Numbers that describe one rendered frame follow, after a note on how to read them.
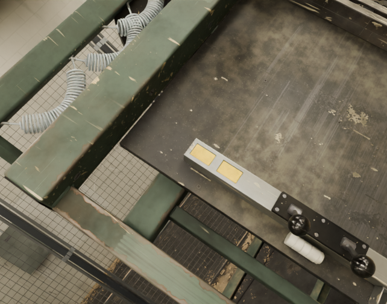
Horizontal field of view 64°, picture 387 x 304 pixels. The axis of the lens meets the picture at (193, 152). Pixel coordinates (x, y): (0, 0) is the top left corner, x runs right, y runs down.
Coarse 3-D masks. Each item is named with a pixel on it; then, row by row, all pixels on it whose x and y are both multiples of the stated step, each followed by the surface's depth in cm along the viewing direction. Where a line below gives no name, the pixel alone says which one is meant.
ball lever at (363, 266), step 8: (344, 240) 62; (344, 248) 62; (352, 248) 59; (360, 256) 52; (368, 256) 52; (352, 264) 52; (360, 264) 51; (368, 264) 50; (360, 272) 51; (368, 272) 50
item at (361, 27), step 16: (288, 0) 92; (304, 0) 89; (320, 0) 87; (336, 0) 84; (352, 0) 86; (368, 0) 85; (320, 16) 91; (336, 16) 88; (352, 16) 85; (368, 16) 83; (384, 16) 84; (352, 32) 89; (368, 32) 86; (384, 32) 84; (384, 48) 87
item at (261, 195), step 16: (192, 144) 70; (192, 160) 68; (224, 160) 69; (208, 176) 71; (224, 176) 67; (256, 176) 68; (240, 192) 67; (256, 192) 66; (272, 192) 66; (256, 208) 69; (336, 256) 64; (384, 272) 62
